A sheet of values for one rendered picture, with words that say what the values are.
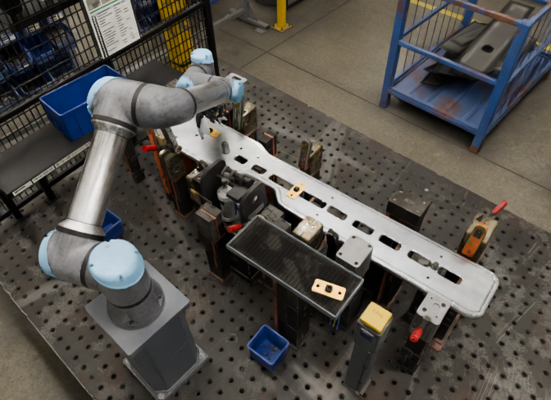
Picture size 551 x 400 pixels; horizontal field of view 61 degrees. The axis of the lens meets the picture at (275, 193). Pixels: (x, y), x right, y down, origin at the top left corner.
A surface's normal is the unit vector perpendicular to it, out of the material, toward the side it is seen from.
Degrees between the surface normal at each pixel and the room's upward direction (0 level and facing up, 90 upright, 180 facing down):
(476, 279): 0
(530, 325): 0
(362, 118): 0
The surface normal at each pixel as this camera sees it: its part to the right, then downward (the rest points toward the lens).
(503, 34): 0.04, -0.59
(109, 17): 0.79, 0.45
